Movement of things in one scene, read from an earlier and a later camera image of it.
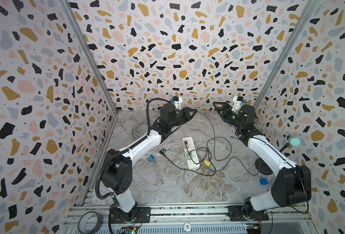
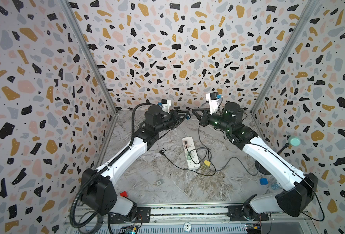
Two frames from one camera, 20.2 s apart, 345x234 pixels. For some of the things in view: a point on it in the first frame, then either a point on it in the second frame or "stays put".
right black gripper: (227, 109) → (207, 119)
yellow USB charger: (207, 163) stays put
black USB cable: (195, 163) stays put
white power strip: (191, 152) stays put
